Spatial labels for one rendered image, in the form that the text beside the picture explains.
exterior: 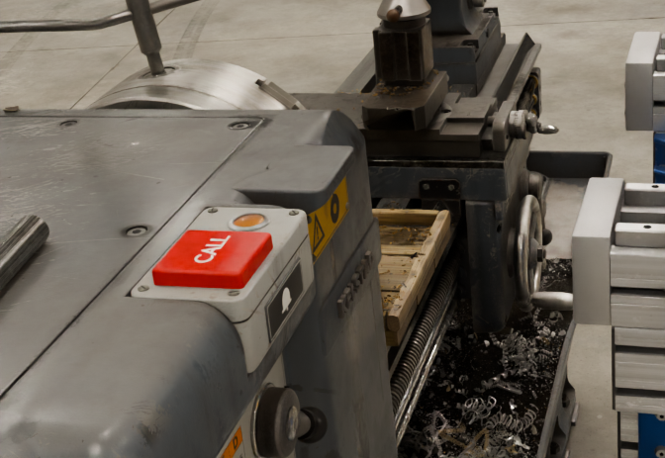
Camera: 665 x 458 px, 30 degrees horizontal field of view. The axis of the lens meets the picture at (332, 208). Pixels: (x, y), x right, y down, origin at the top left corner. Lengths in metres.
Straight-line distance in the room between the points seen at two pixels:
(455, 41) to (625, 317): 1.28
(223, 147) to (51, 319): 0.28
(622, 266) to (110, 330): 0.53
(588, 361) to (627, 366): 1.92
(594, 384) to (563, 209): 0.58
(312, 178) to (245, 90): 0.35
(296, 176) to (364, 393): 0.26
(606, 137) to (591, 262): 3.33
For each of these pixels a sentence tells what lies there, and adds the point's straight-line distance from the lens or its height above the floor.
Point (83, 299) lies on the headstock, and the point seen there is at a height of 1.26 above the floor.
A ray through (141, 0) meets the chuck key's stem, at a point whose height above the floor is 1.31.
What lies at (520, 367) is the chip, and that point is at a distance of 2.00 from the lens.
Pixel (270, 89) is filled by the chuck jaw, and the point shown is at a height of 1.20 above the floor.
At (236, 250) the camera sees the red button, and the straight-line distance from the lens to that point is 0.78.
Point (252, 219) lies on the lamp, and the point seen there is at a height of 1.26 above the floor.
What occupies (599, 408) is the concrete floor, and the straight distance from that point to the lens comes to 2.92.
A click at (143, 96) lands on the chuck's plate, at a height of 1.24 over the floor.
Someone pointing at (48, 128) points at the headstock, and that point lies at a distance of 1.10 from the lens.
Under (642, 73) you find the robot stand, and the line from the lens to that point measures 1.57.
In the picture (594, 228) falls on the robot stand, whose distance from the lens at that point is 1.13.
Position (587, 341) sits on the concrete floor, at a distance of 3.17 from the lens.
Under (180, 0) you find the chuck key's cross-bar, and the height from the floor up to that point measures 1.31.
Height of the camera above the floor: 1.59
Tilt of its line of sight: 23 degrees down
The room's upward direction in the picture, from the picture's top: 6 degrees counter-clockwise
